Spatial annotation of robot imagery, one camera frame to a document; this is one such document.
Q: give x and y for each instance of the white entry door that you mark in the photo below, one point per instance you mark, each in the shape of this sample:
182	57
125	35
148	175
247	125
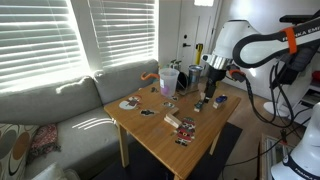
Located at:
191	23

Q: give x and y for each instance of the clear plastic cup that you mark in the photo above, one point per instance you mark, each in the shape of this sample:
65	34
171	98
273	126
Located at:
168	83

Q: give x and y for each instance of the santa figure ornament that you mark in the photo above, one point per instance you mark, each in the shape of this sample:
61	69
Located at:
185	131

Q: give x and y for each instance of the red patterned cloth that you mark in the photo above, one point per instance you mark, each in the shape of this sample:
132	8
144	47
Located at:
43	140

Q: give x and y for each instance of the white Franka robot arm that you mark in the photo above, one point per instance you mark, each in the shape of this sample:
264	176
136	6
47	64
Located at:
233	36

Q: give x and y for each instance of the gray fabric sofa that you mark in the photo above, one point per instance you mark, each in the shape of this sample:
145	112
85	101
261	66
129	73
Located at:
66	100

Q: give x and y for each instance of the steel tumbler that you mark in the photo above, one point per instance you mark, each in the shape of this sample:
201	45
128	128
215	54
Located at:
195	76

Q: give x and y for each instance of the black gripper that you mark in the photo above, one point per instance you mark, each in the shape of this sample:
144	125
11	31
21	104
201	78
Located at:
216	77

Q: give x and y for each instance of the wooden side table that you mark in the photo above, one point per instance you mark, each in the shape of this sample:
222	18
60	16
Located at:
156	133

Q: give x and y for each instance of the circle patterned cushion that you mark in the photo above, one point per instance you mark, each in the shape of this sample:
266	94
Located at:
13	150

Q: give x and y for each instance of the green toy car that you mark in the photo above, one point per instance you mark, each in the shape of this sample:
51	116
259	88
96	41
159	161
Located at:
199	104

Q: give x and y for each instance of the blue toy car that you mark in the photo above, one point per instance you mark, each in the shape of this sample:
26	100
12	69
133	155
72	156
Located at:
221	98

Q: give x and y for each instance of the small flat ornament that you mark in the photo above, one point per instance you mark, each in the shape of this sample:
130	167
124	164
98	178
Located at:
168	105
174	98
154	90

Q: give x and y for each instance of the black door deadbolt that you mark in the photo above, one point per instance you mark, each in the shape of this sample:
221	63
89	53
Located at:
185	36

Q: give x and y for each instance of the penguin ornament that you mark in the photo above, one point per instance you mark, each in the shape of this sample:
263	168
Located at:
146	112

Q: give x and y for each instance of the yellow black pole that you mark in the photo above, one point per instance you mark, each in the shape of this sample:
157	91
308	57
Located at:
199	53

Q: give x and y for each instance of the orange curved tool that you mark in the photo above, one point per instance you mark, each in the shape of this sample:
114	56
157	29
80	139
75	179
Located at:
148	76

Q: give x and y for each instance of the white round floor stand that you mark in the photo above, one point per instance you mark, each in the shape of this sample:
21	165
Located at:
273	110

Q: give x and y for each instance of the metal framed glass panel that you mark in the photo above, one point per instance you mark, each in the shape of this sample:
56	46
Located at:
271	156

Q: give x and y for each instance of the white shelf unit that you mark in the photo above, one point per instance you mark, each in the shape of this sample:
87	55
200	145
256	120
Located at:
313	96

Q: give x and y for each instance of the white window blind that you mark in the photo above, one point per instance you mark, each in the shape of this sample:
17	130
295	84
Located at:
123	30
33	40

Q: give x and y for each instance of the dark floor mat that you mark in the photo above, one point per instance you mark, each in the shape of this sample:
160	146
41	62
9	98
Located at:
230	143

